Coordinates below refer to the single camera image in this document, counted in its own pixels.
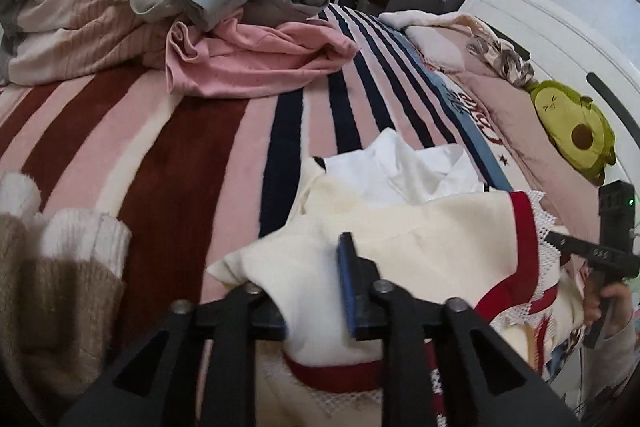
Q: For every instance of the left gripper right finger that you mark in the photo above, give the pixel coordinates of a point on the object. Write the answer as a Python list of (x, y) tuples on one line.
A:
[(484, 381)]

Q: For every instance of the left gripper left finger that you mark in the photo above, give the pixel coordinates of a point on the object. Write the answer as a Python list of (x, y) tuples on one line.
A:
[(197, 369)]

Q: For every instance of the cream hoodie white collar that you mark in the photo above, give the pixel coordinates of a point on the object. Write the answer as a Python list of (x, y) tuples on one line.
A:
[(430, 226)]

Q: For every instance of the dark brown clothes pile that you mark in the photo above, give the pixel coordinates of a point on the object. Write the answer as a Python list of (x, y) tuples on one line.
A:
[(61, 286)]

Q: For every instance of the person right hand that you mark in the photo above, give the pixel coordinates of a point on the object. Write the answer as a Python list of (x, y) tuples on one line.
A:
[(621, 303)]

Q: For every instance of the avocado plush toy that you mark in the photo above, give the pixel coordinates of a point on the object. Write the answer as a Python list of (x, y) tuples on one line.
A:
[(577, 128)]

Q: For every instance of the pink ribbed pillow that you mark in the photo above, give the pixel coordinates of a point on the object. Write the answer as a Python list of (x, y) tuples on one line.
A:
[(569, 196)]

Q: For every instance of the striped fleece blanket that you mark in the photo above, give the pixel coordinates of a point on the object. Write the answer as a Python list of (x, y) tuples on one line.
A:
[(195, 178)]

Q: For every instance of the white bed headboard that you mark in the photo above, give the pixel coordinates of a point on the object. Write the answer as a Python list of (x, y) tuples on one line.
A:
[(562, 47)]

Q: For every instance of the brown patterned scarf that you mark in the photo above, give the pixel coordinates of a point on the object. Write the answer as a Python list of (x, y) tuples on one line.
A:
[(502, 58)]

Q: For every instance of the white fluffy garment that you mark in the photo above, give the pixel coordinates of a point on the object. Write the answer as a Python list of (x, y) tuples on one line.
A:
[(403, 19)]

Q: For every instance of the pink crumpled garment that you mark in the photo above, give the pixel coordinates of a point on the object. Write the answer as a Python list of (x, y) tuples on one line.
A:
[(236, 60)]

